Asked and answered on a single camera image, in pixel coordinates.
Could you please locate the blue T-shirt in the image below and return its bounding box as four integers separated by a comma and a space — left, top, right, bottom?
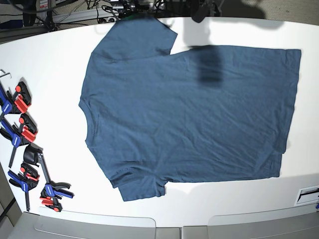
79, 16, 302, 201

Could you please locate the long-bar blue red clamp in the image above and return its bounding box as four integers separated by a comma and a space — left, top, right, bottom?
37, 153, 74, 212

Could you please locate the left grey chair back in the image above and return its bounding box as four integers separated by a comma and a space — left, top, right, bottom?
34, 207, 156, 239

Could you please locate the grey chair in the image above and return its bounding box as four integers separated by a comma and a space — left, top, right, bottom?
34, 207, 156, 239
207, 205, 319, 239

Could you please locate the top blue red clamp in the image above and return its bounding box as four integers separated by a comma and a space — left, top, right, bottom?
0, 81, 31, 120

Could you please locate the white label slot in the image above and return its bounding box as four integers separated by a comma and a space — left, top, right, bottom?
294, 186, 319, 207

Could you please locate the right grey chair back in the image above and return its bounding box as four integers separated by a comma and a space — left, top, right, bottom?
207, 205, 319, 239

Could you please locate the aluminium rail with cables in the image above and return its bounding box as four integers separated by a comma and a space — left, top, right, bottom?
0, 1, 138, 43

